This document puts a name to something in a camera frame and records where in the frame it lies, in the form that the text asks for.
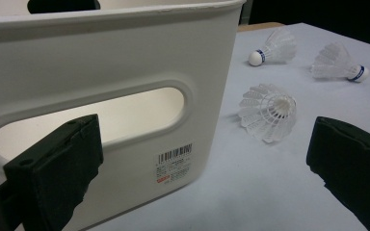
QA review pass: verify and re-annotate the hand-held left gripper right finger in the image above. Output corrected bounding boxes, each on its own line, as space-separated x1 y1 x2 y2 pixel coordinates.
305 115 370 231

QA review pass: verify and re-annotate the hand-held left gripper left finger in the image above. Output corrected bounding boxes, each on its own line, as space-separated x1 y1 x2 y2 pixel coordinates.
3 114 104 231

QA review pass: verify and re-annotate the white shuttlecock blue band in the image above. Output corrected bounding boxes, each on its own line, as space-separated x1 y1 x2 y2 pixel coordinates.
236 83 298 144
248 28 298 67
310 41 370 84

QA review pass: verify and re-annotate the white plastic storage bin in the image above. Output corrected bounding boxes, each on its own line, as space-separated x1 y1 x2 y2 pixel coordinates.
0 0 247 231

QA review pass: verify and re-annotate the white table mat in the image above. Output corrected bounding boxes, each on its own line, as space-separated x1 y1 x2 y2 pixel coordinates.
86 22 370 231

